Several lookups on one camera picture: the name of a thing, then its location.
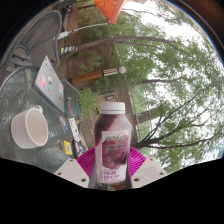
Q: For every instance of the blue yellow striped bollard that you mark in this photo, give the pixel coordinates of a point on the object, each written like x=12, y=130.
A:
x=68, y=50

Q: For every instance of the orange patio umbrella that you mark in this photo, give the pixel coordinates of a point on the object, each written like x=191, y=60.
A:
x=108, y=10

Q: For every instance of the small yellow card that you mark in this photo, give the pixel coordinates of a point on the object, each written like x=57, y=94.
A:
x=67, y=147

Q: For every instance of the white ceramic cup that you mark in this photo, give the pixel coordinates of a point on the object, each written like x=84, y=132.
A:
x=20, y=130

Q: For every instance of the small printed card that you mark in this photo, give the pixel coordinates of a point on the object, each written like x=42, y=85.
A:
x=63, y=124

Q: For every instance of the large dark-trunk tree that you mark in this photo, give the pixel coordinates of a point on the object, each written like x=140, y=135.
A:
x=156, y=141

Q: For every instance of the purple juice bottle white cap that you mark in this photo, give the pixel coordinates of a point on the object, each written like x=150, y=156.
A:
x=111, y=140

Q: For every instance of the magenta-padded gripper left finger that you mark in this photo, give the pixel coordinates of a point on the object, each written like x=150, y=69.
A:
x=70, y=171

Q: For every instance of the potted green plant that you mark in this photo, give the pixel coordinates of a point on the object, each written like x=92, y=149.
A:
x=86, y=100

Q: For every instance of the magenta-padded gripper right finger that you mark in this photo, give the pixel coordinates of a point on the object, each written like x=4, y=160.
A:
x=150, y=171

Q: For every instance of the leaning grey-trunk tree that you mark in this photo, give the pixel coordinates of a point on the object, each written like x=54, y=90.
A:
x=116, y=41

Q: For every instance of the striped globe lamp post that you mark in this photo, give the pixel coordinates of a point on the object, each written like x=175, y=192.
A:
x=90, y=76

